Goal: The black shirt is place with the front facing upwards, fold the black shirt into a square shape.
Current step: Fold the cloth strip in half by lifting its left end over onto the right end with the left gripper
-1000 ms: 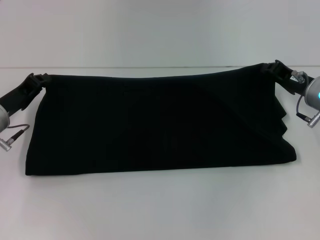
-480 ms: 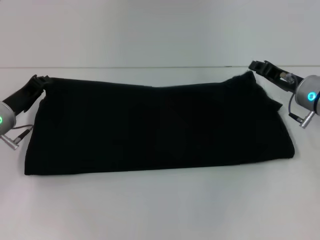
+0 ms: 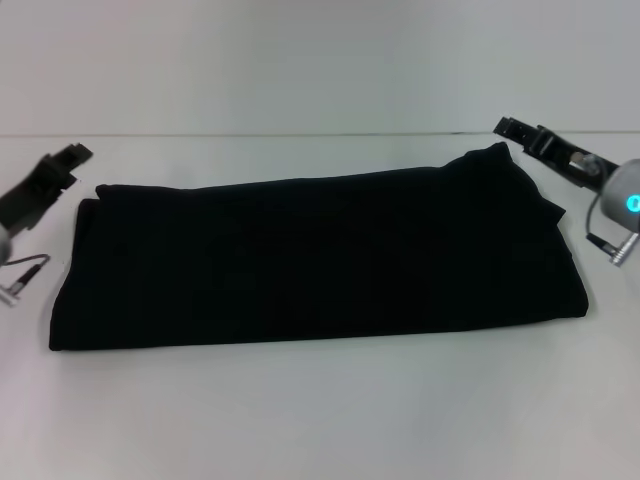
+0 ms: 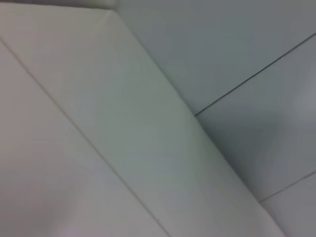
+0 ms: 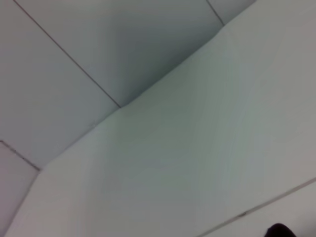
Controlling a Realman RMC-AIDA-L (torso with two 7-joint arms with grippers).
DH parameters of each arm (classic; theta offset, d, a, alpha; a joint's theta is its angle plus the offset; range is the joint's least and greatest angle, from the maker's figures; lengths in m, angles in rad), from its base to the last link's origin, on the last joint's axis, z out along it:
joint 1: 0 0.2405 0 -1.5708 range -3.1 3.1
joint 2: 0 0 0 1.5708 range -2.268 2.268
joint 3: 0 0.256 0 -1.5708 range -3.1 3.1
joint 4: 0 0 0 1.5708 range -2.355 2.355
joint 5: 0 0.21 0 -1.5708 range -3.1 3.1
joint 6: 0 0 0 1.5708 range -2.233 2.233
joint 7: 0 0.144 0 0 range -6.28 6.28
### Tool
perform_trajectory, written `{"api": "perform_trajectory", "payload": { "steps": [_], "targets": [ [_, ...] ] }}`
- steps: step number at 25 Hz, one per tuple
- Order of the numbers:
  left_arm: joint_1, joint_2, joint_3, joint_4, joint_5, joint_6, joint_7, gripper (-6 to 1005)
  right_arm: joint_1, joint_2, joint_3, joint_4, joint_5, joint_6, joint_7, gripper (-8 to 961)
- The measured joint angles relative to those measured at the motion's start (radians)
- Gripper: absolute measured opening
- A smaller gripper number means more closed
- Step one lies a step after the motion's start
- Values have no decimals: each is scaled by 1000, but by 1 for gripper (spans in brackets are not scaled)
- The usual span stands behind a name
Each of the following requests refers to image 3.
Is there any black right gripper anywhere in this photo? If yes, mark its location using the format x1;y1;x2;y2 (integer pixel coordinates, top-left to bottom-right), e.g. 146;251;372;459
492;116;622;194

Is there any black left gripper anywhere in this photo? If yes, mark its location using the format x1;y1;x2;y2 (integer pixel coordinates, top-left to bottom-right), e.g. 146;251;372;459
0;143;95;236

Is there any black shirt with FREE print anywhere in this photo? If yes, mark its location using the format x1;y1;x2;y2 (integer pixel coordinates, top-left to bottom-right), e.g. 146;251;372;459
48;142;245;353

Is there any right gripper cable with connector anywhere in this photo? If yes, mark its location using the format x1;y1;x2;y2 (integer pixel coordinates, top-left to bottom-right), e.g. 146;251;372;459
586;192;640;269

